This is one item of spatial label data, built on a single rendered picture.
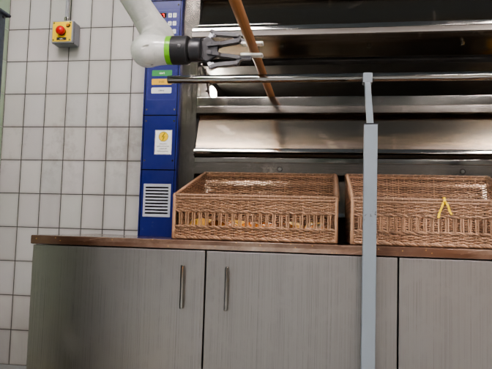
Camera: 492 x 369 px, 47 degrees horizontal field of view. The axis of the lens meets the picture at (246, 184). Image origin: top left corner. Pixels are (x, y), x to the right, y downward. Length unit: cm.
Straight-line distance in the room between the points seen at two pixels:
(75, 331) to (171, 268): 39
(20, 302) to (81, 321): 77
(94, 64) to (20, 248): 88
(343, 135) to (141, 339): 113
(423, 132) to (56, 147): 158
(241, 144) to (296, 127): 24
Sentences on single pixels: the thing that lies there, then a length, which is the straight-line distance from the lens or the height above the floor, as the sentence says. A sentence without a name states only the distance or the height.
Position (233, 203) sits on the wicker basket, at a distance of 188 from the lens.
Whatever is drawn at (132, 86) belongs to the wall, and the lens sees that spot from 257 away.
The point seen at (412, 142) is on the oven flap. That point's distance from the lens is 238.
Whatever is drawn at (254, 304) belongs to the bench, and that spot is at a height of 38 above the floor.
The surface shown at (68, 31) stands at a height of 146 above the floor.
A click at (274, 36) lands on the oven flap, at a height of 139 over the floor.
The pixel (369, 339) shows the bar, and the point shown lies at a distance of 177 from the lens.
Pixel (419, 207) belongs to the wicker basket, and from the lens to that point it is 187.
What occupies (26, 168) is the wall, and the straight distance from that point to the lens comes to 272.
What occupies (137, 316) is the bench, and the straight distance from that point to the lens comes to 193.
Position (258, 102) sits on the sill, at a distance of 242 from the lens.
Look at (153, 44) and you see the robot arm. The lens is 188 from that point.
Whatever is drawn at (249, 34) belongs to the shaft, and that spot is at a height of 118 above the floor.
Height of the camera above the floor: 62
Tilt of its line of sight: 4 degrees up
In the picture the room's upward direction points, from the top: 2 degrees clockwise
